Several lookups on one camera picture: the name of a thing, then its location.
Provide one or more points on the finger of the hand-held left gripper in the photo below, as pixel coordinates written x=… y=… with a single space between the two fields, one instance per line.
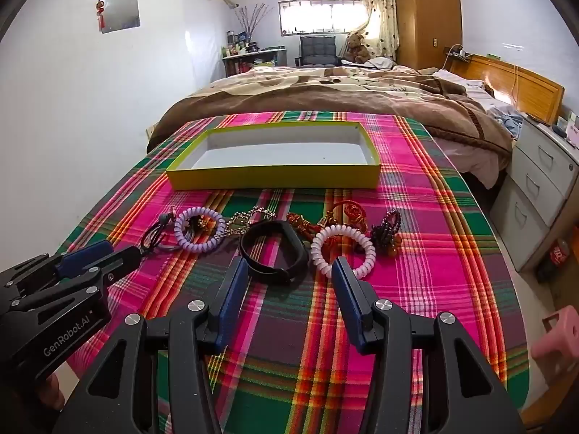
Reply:
x=122 y=260
x=86 y=255

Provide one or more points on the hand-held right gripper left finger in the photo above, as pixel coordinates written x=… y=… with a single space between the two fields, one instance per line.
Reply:
x=231 y=291

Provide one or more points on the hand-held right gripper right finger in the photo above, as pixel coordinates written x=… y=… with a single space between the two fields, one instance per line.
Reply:
x=349 y=296

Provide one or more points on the black wristband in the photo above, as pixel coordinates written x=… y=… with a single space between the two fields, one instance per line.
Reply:
x=271 y=273

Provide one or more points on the yellow-green cardboard box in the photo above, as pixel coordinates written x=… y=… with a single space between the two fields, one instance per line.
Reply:
x=271 y=176

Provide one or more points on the person's left hand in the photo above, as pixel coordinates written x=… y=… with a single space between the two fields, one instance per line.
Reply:
x=49 y=391

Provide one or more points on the red knot ornament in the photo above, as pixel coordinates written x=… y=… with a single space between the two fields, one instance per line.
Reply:
x=350 y=212

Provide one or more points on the pink plaid cloth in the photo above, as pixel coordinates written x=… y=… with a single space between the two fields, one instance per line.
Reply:
x=429 y=235

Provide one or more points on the pale pink bedsheet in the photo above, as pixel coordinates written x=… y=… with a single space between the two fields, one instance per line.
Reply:
x=479 y=162

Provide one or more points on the brown patterned blanket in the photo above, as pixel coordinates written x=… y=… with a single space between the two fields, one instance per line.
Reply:
x=316 y=95

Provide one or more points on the pink stool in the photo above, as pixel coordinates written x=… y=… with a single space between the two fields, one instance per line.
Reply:
x=558 y=348

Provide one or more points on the grey drawer cabinet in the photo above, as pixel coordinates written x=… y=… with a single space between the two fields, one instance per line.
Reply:
x=538 y=181

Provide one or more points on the cluttered desk with bottles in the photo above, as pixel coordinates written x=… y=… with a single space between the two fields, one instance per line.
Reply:
x=246 y=61

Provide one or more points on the white bedding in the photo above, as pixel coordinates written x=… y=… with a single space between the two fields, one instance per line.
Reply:
x=470 y=92

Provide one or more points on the blue cloth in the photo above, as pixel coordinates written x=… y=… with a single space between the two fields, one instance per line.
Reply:
x=511 y=122

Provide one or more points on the red hanging ornament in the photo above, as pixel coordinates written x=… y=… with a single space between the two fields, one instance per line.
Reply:
x=100 y=11

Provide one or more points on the grey chair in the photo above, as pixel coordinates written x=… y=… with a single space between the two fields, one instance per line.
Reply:
x=319 y=49

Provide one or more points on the brown teddy bear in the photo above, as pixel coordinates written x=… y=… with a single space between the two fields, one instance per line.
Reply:
x=358 y=47

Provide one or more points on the white power strip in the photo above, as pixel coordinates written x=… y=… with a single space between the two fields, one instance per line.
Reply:
x=457 y=52

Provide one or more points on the decorative branches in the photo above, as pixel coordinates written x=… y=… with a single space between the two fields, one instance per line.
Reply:
x=253 y=20

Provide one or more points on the wooden headboard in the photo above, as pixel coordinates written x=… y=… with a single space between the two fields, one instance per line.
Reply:
x=533 y=86

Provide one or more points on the patterned curtain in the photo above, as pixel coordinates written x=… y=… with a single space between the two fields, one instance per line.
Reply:
x=382 y=18

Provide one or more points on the window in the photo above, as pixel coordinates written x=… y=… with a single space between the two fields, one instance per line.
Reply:
x=316 y=17

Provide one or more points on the wooden wardrobe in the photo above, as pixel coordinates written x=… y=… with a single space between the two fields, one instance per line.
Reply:
x=425 y=13

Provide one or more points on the shiny wall sheet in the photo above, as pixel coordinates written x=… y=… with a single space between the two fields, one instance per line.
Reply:
x=120 y=11

